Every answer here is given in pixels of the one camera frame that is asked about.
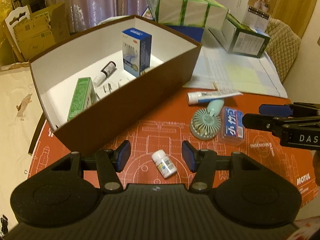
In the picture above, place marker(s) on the white product box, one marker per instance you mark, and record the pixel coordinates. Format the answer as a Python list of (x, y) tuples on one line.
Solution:
[(250, 2)]

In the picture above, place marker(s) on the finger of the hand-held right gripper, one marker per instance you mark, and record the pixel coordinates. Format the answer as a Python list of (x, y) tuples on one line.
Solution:
[(273, 110), (257, 122)]

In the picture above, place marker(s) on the white plug charger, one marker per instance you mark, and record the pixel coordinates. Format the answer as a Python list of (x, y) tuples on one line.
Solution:
[(108, 88)]

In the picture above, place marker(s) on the red printed cardboard sheet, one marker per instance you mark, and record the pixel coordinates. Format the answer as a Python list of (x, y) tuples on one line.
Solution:
[(275, 165)]

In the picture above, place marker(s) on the green medicine box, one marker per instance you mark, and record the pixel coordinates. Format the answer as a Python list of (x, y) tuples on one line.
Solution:
[(80, 97)]

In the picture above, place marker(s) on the clear case with blue label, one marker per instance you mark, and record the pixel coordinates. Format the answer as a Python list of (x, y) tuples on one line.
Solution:
[(232, 127)]

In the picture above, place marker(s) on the green and white carton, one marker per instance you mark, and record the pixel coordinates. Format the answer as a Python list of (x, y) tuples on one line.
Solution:
[(247, 42)]

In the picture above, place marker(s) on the person's right hand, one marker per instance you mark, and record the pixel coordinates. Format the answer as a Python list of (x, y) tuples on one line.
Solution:
[(316, 165)]

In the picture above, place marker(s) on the yellow plastic bag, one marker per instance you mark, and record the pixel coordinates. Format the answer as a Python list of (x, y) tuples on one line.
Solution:
[(5, 5)]

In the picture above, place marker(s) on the green tissue multipack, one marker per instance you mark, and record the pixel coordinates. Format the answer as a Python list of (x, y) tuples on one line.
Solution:
[(190, 10)]

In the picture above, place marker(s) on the purple patterned curtain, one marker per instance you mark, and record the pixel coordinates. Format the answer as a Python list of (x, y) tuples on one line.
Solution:
[(100, 0)]

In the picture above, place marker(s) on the white chair back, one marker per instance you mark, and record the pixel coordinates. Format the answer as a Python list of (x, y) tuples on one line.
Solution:
[(17, 15)]

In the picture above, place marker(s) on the black and white tube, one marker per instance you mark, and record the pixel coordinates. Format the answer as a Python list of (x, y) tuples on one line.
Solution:
[(108, 70)]

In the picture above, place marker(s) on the white pill bottle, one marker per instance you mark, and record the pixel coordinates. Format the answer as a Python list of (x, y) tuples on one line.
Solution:
[(163, 163)]

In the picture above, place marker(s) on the mint handheld fan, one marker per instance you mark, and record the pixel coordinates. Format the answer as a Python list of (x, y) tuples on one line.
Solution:
[(205, 125)]

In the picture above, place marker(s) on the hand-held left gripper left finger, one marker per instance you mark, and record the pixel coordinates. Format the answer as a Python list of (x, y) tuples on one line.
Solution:
[(122, 155)]

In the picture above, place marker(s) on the blue and white medicine box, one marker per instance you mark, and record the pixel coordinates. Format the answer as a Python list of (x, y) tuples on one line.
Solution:
[(135, 52)]

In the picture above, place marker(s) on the beige quilted chair cushion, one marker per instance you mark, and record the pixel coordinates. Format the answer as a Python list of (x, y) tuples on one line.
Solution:
[(285, 47)]

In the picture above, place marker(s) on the brown cardboard box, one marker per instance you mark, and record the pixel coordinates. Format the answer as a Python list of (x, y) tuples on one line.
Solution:
[(37, 32)]

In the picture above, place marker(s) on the white adapter block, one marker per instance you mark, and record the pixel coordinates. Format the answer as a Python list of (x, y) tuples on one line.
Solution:
[(123, 83)]

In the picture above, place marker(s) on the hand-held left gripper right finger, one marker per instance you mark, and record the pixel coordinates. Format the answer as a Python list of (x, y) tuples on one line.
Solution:
[(190, 155)]

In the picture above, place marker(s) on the pale printed table cover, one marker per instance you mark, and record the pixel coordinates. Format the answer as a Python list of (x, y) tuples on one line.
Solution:
[(237, 72)]

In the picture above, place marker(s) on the white toothpaste tube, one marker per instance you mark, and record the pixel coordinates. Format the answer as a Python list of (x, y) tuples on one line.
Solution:
[(200, 97)]

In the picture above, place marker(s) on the brown storage box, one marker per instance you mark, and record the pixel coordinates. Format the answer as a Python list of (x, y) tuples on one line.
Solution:
[(140, 105)]

